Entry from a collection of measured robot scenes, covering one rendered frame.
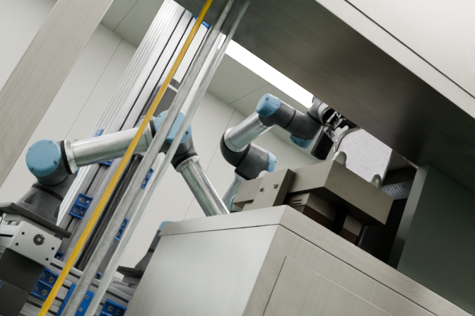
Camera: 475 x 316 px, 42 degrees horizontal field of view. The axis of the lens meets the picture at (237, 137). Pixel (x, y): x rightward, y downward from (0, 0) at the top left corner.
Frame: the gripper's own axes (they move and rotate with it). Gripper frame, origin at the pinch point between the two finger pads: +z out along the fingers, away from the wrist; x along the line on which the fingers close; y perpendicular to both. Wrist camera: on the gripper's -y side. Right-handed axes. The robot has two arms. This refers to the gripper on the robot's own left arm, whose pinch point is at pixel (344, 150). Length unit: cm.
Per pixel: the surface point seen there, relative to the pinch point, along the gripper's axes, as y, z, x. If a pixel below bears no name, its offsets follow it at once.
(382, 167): 8.2, 29.4, -5.2
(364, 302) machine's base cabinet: -8, 61, -9
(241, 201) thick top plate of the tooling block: -19.0, 23.5, -24.9
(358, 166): 3.3, 20.7, -5.2
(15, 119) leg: -2, 78, -79
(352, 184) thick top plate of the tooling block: 6, 48, -19
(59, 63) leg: 5, 72, -78
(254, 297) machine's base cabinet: -15, 66, -30
